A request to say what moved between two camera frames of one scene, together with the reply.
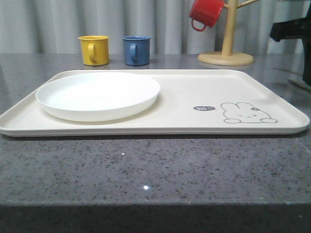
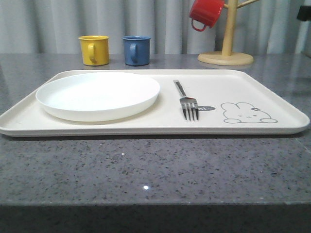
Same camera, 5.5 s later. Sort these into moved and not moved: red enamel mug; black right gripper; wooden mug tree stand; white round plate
Moved: black right gripper
Not moved: wooden mug tree stand; white round plate; red enamel mug
